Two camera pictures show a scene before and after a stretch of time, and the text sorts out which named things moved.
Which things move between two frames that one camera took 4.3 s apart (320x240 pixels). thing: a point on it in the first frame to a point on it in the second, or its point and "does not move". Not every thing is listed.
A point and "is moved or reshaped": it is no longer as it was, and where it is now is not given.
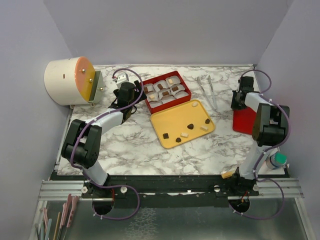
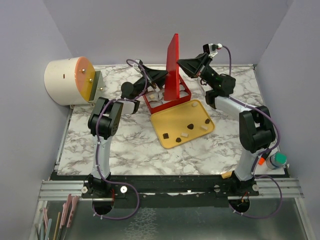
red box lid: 244,120 is moved or reshaped
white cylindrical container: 68,81 does not move
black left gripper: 138,93 to 156,76
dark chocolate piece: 190,126 does not move
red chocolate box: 165,91 does not move
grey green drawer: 97,89 does not move
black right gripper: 233,105 to 193,66
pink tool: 65,210 does not move
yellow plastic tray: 182,124 does not move
